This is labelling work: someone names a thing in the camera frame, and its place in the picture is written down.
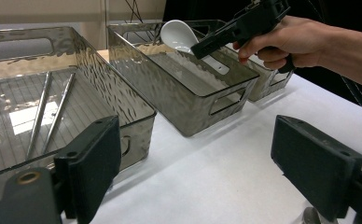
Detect smoky clear plastic bin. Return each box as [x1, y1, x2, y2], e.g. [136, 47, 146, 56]
[107, 20, 260, 138]
[0, 26, 158, 204]
[185, 19, 295, 103]

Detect steel table knife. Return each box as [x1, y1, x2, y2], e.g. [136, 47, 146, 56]
[300, 206, 327, 224]

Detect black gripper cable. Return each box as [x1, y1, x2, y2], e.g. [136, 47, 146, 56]
[341, 74, 362, 129]

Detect bundle of black cables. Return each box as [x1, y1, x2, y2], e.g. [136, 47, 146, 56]
[124, 0, 146, 25]

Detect dark curtain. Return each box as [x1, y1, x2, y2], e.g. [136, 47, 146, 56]
[163, 0, 362, 105]

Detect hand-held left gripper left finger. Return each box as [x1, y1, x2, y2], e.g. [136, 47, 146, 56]
[54, 115, 123, 224]

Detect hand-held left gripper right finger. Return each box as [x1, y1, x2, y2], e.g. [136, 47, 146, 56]
[271, 115, 362, 222]

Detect white ceramic spoon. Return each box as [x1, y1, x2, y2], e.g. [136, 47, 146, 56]
[160, 19, 230, 77]

